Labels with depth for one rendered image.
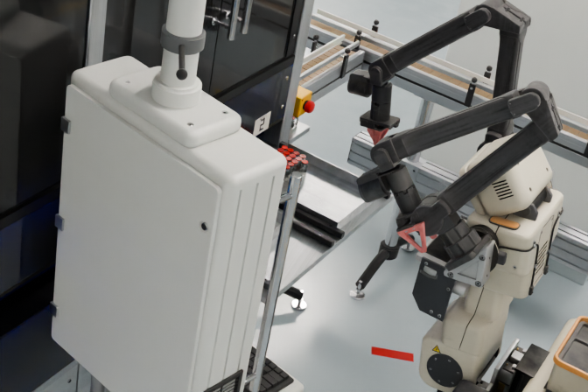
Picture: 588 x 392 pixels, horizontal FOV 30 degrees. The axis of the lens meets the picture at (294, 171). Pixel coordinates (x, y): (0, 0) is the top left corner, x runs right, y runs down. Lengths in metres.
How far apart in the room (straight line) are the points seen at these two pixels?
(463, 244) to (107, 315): 0.84
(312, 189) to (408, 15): 3.70
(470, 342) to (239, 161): 1.06
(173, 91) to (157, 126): 0.07
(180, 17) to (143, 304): 0.64
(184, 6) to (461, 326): 1.25
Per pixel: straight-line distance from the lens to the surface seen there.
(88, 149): 2.35
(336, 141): 5.35
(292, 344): 4.08
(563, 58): 4.47
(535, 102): 2.47
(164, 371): 2.41
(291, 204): 2.25
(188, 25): 2.11
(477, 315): 2.94
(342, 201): 3.28
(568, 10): 4.41
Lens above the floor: 2.66
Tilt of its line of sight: 32 degrees down
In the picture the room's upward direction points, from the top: 11 degrees clockwise
